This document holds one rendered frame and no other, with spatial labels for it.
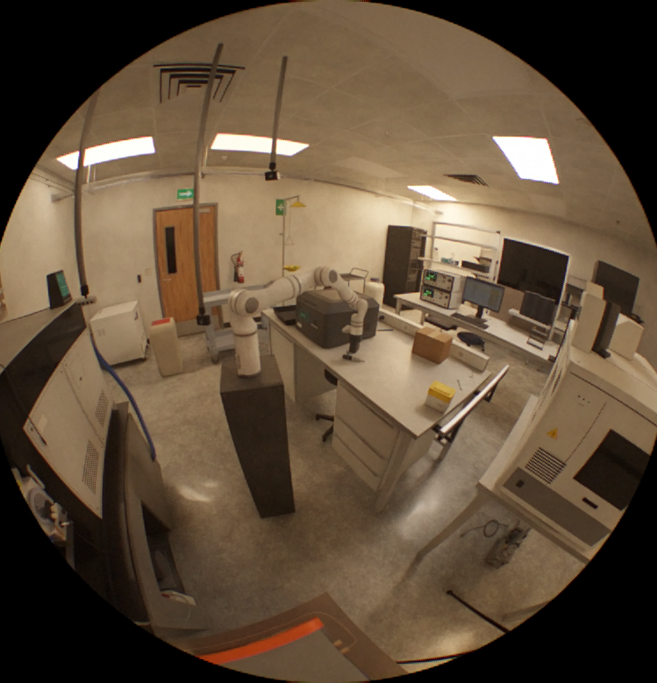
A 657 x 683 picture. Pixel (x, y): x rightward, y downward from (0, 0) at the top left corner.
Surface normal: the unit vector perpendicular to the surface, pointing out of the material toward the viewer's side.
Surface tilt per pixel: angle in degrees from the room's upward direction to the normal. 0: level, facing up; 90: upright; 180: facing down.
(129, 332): 90
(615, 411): 90
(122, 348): 90
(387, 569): 0
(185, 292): 90
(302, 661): 0
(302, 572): 0
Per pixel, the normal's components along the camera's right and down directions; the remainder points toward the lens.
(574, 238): -0.83, 0.20
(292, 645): 0.05, -0.90
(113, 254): 0.56, 0.38
